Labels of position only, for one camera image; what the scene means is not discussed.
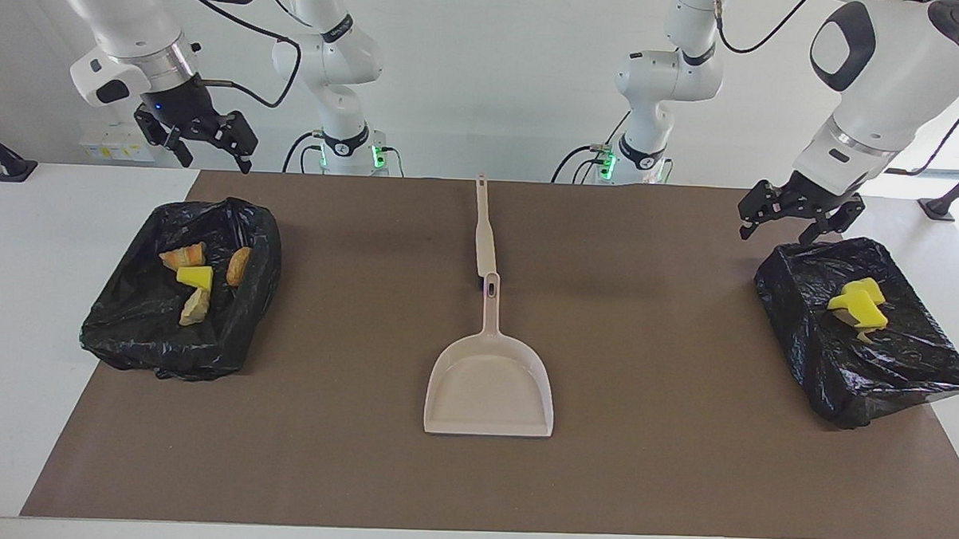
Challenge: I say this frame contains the beige hand brush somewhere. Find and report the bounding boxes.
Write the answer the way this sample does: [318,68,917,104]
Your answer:
[471,174,501,291]

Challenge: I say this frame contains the pale striped croissant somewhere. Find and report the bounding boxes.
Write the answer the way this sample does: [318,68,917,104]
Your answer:
[179,287,211,327]

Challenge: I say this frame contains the black trash bag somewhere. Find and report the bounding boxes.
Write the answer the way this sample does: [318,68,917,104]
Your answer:
[749,234,959,434]
[77,191,285,385]

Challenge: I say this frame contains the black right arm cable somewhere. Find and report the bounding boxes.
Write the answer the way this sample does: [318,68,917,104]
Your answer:
[162,0,305,110]

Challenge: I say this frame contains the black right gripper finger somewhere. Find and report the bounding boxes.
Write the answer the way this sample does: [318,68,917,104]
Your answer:
[212,110,260,175]
[132,103,195,168]

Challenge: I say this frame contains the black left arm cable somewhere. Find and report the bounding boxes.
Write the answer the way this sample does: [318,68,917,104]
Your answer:
[710,0,959,179]

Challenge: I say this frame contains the brown fried nugget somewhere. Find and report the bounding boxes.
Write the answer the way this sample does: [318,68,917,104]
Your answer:
[226,246,254,288]

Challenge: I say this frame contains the pale food scrap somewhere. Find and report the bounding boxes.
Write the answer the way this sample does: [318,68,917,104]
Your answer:
[833,309,874,344]

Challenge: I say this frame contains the orange striped croissant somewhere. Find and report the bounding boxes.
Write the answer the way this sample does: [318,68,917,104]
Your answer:
[158,240,208,273]

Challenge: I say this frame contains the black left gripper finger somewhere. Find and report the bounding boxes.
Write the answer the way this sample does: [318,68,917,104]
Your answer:
[798,193,866,249]
[737,179,783,242]

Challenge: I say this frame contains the white socket box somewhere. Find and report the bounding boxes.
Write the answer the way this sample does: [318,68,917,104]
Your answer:
[79,120,157,164]

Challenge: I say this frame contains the beige plastic dustpan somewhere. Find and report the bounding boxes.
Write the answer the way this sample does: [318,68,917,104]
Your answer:
[423,270,560,439]

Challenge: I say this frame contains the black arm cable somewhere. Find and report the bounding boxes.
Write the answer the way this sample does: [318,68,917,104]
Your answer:
[710,0,959,179]
[162,0,305,110]

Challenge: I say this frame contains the right black trash bag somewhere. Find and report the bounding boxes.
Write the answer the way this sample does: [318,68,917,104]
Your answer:
[77,191,285,385]

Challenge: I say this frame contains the left black trash bag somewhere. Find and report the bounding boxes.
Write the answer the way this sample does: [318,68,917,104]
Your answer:
[749,234,959,434]

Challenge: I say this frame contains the brown table mat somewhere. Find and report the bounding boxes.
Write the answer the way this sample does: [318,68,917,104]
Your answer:
[20,163,959,539]

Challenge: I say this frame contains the black camera stand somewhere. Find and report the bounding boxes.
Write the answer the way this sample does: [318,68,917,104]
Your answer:
[918,151,959,222]
[0,117,41,184]

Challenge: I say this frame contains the black base cable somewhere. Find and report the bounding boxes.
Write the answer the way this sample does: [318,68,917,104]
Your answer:
[281,130,325,175]
[551,141,612,186]

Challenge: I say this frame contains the yellow sponge piece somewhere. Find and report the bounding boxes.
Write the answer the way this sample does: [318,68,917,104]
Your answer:
[826,288,890,331]
[840,276,886,305]
[175,265,214,293]

